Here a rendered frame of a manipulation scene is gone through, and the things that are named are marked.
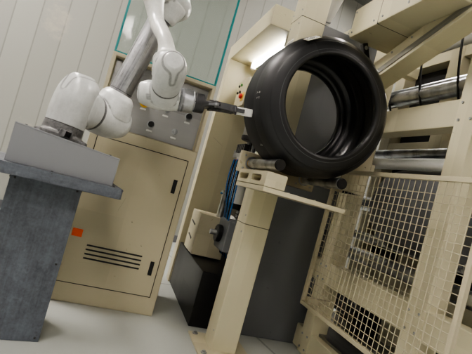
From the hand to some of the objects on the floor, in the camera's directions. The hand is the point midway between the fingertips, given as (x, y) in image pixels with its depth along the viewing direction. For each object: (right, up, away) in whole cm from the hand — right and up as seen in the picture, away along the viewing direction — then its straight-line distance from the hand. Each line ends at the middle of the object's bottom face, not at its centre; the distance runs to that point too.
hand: (244, 112), depth 160 cm
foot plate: (-12, -109, +36) cm, 115 cm away
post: (-12, -109, +36) cm, 115 cm away
